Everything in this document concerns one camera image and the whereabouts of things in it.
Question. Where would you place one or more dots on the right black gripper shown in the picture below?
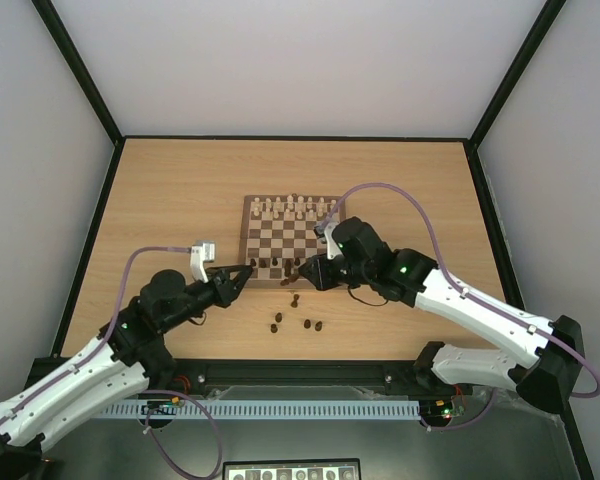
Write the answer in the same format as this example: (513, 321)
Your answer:
(323, 273)

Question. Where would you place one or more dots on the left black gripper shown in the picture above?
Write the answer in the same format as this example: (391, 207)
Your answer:
(224, 274)

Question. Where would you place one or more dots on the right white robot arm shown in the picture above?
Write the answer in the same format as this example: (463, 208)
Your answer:
(531, 355)

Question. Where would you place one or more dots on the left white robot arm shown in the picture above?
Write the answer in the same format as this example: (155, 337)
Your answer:
(124, 359)

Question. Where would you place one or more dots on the wooden chess board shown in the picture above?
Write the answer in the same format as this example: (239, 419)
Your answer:
(282, 239)

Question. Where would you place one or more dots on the white chess pieces row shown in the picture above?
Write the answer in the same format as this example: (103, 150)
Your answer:
(292, 207)

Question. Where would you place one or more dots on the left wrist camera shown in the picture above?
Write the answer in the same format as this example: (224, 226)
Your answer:
(201, 253)

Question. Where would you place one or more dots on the black aluminium frame rail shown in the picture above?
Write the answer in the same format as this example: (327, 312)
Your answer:
(300, 372)

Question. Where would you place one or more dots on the white slotted cable duct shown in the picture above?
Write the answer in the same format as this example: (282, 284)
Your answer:
(137, 409)

